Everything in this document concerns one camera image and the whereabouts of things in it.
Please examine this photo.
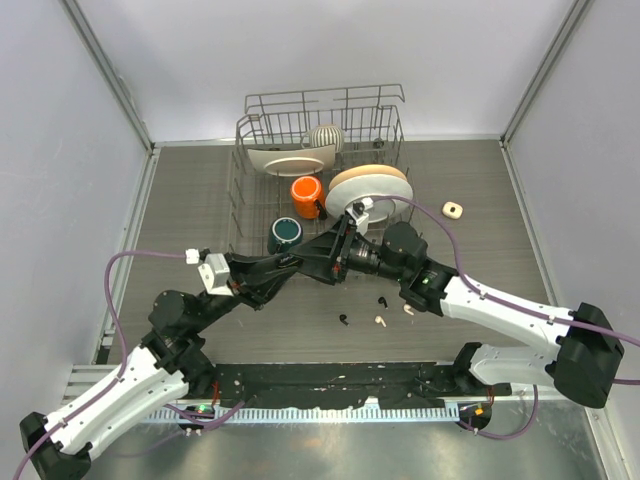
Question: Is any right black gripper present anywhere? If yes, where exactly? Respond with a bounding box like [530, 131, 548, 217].
[289, 215, 408, 287]

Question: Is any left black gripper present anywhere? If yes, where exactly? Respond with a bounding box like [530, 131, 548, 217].
[191, 250, 297, 332]

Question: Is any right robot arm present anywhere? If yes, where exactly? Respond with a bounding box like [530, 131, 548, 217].
[290, 216, 624, 408]

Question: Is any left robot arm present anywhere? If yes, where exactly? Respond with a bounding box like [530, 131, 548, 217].
[20, 249, 301, 479]

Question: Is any cream square earbud case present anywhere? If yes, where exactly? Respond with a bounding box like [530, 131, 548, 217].
[441, 201, 464, 220]

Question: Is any dark green ceramic mug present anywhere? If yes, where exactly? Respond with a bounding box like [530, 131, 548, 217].
[267, 217, 303, 254]

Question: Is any orange ceramic mug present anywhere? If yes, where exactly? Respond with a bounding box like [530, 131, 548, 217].
[290, 176, 325, 220]

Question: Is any white earbud left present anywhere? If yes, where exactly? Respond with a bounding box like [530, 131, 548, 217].
[374, 316, 387, 328]

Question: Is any beige ceramic plate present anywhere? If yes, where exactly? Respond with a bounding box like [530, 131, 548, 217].
[329, 164, 407, 190]

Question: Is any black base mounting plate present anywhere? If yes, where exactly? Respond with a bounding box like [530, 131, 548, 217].
[207, 362, 512, 410]

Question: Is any cream oval dish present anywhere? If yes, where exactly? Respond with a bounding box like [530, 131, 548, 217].
[247, 145, 336, 177]

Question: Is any striped grey white cup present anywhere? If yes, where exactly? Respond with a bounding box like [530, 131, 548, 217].
[300, 124, 345, 153]

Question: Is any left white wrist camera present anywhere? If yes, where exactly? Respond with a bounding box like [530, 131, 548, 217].
[185, 248, 234, 296]

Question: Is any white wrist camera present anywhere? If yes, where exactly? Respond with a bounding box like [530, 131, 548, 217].
[346, 197, 374, 235]
[185, 248, 234, 296]

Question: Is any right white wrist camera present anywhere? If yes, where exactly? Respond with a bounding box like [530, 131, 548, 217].
[346, 197, 374, 235]

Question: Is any white plate with foot ring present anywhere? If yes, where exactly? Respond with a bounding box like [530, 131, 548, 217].
[325, 174, 413, 223]

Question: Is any grey wire dish rack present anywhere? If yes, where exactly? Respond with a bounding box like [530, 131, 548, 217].
[227, 83, 411, 256]

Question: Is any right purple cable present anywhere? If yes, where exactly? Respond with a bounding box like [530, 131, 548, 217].
[369, 195, 640, 441]

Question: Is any purple cable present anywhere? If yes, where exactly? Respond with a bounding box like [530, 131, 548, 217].
[9, 248, 246, 480]
[369, 195, 640, 441]

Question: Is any white perforated cable rail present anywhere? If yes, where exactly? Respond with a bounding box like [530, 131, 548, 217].
[154, 403, 461, 424]

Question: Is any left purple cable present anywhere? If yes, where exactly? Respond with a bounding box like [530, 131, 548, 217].
[9, 248, 246, 480]

